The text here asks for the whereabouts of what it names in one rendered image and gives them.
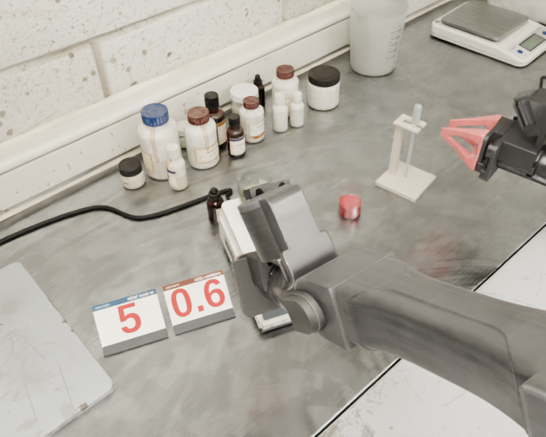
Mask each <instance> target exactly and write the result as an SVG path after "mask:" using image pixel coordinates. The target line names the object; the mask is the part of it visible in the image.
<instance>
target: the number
mask: <svg viewBox="0 0 546 437"><path fill-rule="evenodd" d="M95 314H96V318H97V321H98V324H99V328H100V332H101V338H102V341H103V342H107V341H111V340H113V339H116V338H120V337H123V336H127V335H131V334H133V333H136V332H140V331H142V330H145V329H150V328H153V327H157V326H160V325H162V324H163V323H162V320H161V316H160V313H159V307H158V304H157V301H156V297H155V294H154V295H151V296H149V297H143V298H140V299H137V300H133V301H131V302H127V303H122V304H119V305H115V306H113V307H109V308H106V309H104V310H98V311H96V312H95Z"/></svg>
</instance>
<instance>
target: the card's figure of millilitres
mask: <svg viewBox="0 0 546 437"><path fill-rule="evenodd" d="M166 296H167V300H168V303H169V306H170V310H171V313H172V319H173V321H177V320H179V319H182V318H186V317H189V316H194V315H197V314H199V313H202V312H206V311H208V310H214V309H216V308H219V307H223V306H225V305H228V304H230V302H229V298H228V296H227V292H226V288H225V286H224V280H223V277H222V275H221V276H217V277H212V278H209V279H206V280H203V281H199V282H196V283H193V284H188V285H185V286H182V287H178V288H176V289H172V290H167V291H166Z"/></svg>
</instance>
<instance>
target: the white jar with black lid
mask: <svg viewBox="0 0 546 437"><path fill-rule="evenodd" d="M340 76H341V73H340V70H339V69H338V68H335V67H333V66H329V65H318V66H314V67H313V68H311V69H310V70H309V77H308V78H309V79H308V99H307V102H308V104H309V105H310V106H311V107H312V108H313V109H316V110H322V111H324V110H330V109H333V108H335V107H336V106H337V105H338V103H339V92H340Z"/></svg>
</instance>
